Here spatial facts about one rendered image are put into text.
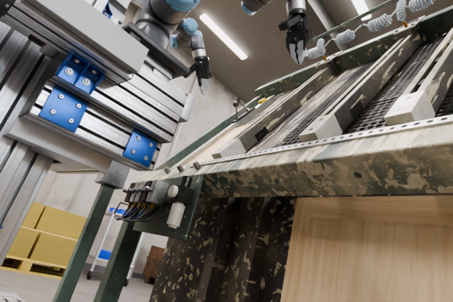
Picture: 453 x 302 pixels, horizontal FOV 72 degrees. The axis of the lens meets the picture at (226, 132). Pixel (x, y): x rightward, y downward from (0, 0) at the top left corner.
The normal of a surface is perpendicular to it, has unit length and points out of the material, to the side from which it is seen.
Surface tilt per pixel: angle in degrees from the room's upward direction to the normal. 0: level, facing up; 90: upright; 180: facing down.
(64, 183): 90
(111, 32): 90
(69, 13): 90
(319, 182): 144
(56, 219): 90
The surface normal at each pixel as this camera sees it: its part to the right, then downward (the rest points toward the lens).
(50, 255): 0.69, -0.13
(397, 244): -0.76, -0.42
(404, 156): -0.65, 0.47
